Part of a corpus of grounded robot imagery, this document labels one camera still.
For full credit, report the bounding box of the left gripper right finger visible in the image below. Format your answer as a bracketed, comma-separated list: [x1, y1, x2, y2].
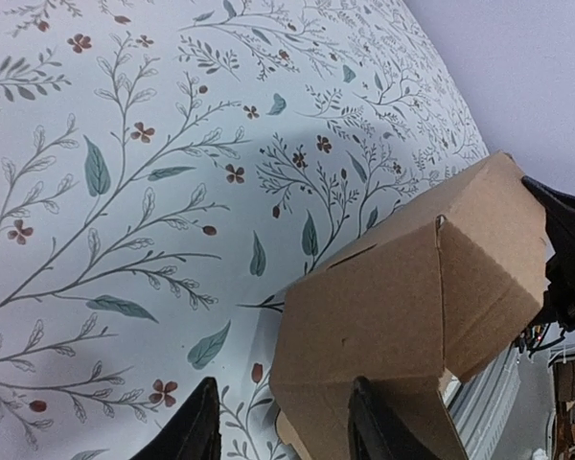
[348, 377, 421, 459]

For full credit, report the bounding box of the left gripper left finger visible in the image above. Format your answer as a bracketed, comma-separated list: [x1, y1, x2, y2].
[136, 377, 221, 460]

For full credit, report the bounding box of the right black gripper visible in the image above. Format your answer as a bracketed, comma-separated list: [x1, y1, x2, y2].
[521, 175, 575, 332]

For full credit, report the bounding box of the brown cardboard box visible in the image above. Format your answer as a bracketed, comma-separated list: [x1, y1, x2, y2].
[269, 152, 546, 459]

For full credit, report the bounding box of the floral patterned table mat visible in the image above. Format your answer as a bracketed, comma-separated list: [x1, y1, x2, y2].
[0, 0, 488, 459]

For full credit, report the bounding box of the aluminium front rail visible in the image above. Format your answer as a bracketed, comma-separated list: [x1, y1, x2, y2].
[444, 348, 520, 459]

